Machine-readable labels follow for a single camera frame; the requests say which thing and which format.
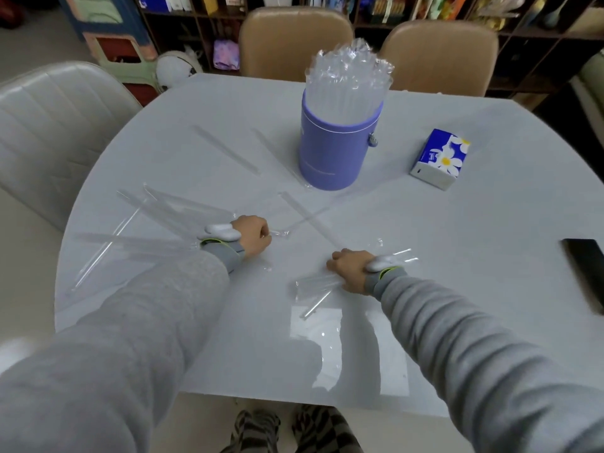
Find white round fan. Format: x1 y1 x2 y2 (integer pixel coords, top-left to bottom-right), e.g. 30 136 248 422
155 50 204 93

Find blue flowered tissue pack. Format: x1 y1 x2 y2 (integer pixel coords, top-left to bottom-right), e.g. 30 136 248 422
409 128 472 191

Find purple cylindrical container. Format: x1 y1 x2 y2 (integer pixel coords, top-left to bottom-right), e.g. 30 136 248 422
298 88 384 192

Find person's left hand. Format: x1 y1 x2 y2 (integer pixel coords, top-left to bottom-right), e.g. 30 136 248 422
230 215 273 258

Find clear straw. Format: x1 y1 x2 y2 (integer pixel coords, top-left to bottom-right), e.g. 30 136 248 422
278 191 344 249
268 205 337 239
251 128 311 189
192 124 261 176

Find clear plastic sheet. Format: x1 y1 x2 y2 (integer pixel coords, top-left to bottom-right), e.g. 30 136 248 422
288 304 411 398

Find white wrist tracker green band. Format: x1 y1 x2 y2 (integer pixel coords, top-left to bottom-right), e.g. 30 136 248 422
365 255 408 281
198 223 243 253

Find scattered pile of clear straws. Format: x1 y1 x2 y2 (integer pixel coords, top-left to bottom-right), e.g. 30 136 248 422
66 183 238 295

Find person's leg striped trousers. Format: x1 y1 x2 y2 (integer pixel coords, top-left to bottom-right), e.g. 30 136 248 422
290 404 365 453
220 408 282 453

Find black smartphone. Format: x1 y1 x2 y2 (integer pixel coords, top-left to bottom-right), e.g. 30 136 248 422
561 238 604 316

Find bundle of clear straws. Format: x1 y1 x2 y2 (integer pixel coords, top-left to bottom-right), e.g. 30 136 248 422
294 249 420 321

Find person's left leg striped trousers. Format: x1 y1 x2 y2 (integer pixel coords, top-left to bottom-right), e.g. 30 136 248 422
220 408 282 453

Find tan padded chair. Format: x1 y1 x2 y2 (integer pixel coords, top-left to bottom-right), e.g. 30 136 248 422
238 6 355 83
379 19 500 98

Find colourful toy cabinet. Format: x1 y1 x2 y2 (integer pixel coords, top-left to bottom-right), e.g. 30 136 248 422
56 0 161 108

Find person's right forearm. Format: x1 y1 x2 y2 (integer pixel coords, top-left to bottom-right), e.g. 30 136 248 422
366 267 604 453

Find dark wooden bookshelf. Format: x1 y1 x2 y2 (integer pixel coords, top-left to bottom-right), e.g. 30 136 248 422
134 0 604 111

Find person's right hand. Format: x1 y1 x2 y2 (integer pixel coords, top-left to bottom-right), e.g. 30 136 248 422
326 248 378 294

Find person's left forearm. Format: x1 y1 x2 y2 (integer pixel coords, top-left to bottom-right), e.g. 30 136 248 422
0 240 246 453

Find white padded chair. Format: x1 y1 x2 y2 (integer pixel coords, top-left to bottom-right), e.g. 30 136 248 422
0 60 143 233

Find person's right leg striped trousers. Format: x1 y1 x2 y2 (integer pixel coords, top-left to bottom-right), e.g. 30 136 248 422
290 404 365 453

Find purple bag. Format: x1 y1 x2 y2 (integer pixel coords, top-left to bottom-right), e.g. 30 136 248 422
212 39 241 71

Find pale green armchair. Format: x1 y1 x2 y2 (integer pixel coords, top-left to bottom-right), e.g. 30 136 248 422
568 49 604 135

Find upright clear straws filling container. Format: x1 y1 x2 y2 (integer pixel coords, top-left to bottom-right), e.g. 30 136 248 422
304 38 395 127

